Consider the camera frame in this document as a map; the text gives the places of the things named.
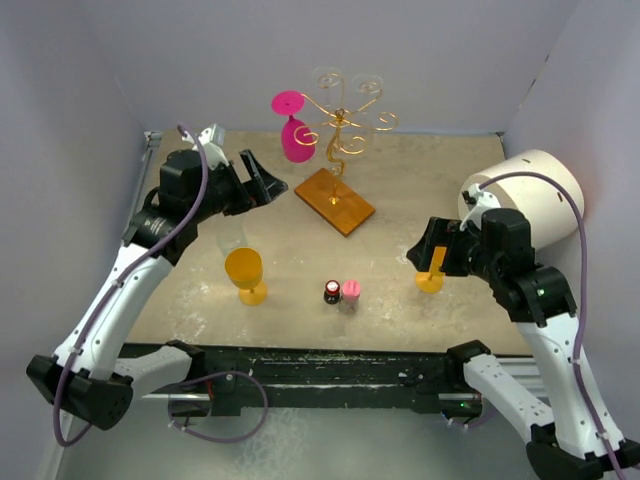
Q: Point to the yellow wine glass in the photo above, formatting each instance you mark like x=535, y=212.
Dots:
x=432, y=280
x=244, y=269

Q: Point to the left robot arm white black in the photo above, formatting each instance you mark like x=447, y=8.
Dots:
x=86, y=376

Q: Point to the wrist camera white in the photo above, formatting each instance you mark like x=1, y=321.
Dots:
x=211, y=138
x=478, y=202

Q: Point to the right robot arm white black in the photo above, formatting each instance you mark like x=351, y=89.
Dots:
x=571, y=435

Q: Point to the clear wine glass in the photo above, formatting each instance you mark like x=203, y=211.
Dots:
x=367, y=87
x=328, y=82
x=230, y=239

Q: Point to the pink capped shaker bottle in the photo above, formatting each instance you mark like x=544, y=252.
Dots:
x=350, y=295

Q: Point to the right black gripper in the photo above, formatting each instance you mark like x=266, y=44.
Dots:
x=441, y=231

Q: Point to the gold wire wine glass rack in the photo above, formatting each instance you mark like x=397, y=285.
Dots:
x=343, y=133

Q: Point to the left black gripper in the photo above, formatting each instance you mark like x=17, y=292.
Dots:
x=263, y=186

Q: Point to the pink wine glass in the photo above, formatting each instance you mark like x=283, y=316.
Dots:
x=297, y=141

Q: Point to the black base frame bar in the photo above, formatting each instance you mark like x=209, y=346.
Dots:
x=424, y=383

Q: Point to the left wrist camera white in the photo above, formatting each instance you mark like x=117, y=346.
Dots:
x=211, y=138

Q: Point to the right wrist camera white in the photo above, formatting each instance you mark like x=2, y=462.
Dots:
x=478, y=202

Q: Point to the dark red capped bottle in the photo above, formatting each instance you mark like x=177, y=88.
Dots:
x=332, y=292

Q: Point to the white cylindrical container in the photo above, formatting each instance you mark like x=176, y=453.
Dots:
x=546, y=208

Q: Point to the clear wine glass front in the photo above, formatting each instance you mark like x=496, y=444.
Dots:
x=230, y=239

